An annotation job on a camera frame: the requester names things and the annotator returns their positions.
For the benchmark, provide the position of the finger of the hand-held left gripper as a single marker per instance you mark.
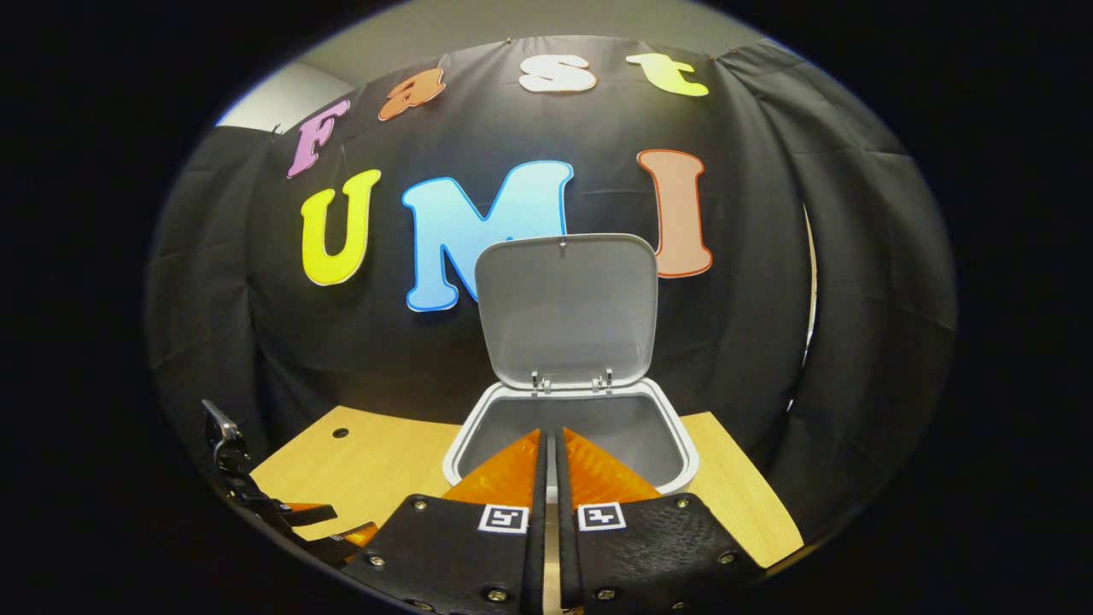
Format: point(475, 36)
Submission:
point(312, 515)
point(363, 535)

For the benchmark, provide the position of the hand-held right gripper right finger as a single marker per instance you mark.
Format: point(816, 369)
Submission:
point(568, 555)

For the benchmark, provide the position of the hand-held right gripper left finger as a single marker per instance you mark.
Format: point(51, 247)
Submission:
point(538, 555)

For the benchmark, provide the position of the white desktop garbage bin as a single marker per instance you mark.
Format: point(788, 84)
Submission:
point(564, 307)

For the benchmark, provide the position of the wooden desktop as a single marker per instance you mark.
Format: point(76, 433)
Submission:
point(384, 461)

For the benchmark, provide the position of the black backdrop cloth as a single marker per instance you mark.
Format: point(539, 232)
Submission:
point(256, 342)

